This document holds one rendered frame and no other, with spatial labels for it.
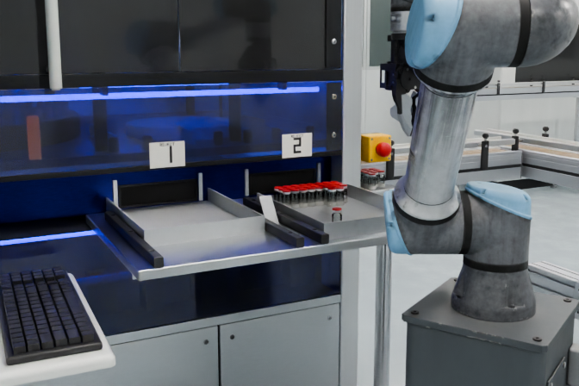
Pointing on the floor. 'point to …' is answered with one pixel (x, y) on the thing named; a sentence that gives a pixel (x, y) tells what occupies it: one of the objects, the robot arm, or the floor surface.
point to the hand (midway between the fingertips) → (411, 130)
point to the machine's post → (350, 153)
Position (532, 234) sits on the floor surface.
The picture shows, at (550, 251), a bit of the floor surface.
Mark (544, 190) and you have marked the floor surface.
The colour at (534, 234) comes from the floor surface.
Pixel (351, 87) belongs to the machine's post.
